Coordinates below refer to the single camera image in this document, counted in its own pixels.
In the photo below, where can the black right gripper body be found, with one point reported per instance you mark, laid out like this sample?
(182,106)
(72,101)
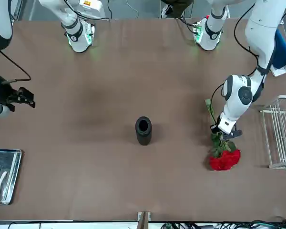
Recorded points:
(7,95)

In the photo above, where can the red rose bouquet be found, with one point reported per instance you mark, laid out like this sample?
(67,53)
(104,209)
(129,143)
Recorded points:
(225,161)

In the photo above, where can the black ribbed vase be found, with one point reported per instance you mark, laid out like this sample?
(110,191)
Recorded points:
(143,138)

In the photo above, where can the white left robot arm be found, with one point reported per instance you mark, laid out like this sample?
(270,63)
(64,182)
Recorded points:
(259,35)

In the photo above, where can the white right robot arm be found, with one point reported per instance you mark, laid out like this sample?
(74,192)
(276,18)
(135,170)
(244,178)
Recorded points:
(77,40)

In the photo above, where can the steel instrument tray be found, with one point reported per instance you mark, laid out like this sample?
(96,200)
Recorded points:
(14,155)

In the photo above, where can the steel tweezers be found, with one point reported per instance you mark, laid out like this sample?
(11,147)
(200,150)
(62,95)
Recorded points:
(10,171)

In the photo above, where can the blue padded white stand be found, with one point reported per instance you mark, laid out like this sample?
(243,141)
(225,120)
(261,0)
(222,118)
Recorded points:
(282,52)

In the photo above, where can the white box yellow label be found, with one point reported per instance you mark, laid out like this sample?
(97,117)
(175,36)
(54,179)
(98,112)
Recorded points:
(93,6)

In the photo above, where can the person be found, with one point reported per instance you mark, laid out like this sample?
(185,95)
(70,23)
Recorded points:
(166,10)

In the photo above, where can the aluminium frame post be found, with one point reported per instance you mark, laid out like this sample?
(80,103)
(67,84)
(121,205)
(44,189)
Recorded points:
(282,22)
(17,12)

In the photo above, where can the metal camera bracket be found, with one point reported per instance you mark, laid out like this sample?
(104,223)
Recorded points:
(144,219)

